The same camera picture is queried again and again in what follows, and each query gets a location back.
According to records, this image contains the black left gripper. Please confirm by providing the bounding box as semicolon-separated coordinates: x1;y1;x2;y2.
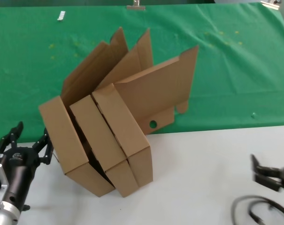
0;121;54;170

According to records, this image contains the brown cardboard box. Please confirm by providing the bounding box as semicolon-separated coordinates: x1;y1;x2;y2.
69;27;154;198
92;45;200;188
38;26;130;198

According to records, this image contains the green table cloth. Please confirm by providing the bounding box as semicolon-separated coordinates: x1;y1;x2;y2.
0;1;284;145

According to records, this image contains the metal corner clamp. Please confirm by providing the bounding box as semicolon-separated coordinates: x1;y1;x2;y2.
260;0;282;10

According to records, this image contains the metal table clamp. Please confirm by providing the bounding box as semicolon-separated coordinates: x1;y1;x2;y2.
126;0;146;11

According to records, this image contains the black looped cable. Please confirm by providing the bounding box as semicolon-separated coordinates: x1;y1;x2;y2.
230;195;284;225

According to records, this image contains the black cable with metal connector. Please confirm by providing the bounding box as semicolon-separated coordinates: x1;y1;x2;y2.
248;201;277;225

